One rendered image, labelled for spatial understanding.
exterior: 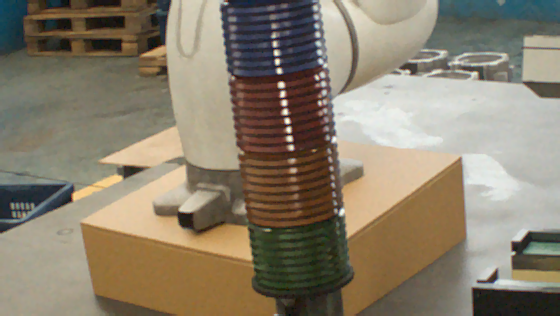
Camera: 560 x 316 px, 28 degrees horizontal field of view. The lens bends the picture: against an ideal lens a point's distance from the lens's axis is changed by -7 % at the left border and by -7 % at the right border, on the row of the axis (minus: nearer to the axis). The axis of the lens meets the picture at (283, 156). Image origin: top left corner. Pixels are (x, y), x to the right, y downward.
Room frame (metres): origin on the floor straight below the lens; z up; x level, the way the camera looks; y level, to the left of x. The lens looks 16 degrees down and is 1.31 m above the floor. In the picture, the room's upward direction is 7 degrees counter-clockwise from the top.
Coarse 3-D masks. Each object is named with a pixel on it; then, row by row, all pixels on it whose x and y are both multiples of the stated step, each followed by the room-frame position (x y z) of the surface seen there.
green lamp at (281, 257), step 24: (336, 216) 0.67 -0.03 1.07; (264, 240) 0.67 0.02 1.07; (288, 240) 0.66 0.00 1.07; (312, 240) 0.66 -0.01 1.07; (336, 240) 0.67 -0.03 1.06; (264, 264) 0.67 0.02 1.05; (288, 264) 0.66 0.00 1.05; (312, 264) 0.66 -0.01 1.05; (336, 264) 0.67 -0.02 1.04; (264, 288) 0.67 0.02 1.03; (288, 288) 0.66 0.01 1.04; (312, 288) 0.66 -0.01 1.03
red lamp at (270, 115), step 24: (312, 72) 0.67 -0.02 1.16; (240, 96) 0.67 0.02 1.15; (264, 96) 0.66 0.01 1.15; (288, 96) 0.66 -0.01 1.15; (312, 96) 0.67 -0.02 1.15; (240, 120) 0.68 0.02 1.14; (264, 120) 0.66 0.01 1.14; (288, 120) 0.66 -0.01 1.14; (312, 120) 0.67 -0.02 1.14; (240, 144) 0.68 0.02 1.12; (264, 144) 0.66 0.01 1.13; (288, 144) 0.66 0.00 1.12; (312, 144) 0.66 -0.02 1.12
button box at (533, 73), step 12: (528, 36) 1.13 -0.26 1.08; (540, 36) 1.12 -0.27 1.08; (528, 48) 1.12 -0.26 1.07; (540, 48) 1.11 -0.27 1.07; (552, 48) 1.11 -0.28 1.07; (528, 60) 1.12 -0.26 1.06; (540, 60) 1.11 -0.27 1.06; (552, 60) 1.10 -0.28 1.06; (528, 72) 1.11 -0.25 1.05; (540, 72) 1.10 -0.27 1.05; (552, 72) 1.10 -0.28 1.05; (528, 84) 1.11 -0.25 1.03; (540, 84) 1.10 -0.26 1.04; (552, 84) 1.09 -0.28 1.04; (540, 96) 1.15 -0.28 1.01; (552, 96) 1.14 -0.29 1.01
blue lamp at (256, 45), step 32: (224, 0) 0.70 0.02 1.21; (256, 0) 0.66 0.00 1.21; (288, 0) 0.66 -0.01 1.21; (224, 32) 0.68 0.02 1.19; (256, 32) 0.66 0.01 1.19; (288, 32) 0.66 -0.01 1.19; (320, 32) 0.68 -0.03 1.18; (256, 64) 0.66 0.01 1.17; (288, 64) 0.66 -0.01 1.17; (320, 64) 0.68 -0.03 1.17
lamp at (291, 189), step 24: (336, 144) 0.69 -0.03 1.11; (240, 168) 0.68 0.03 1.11; (264, 168) 0.67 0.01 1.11; (288, 168) 0.66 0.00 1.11; (312, 168) 0.66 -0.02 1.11; (336, 168) 0.68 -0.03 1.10; (264, 192) 0.67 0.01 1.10; (288, 192) 0.66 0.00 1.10; (312, 192) 0.66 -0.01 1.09; (336, 192) 0.68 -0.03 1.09; (264, 216) 0.67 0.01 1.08; (288, 216) 0.66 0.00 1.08; (312, 216) 0.66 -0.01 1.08
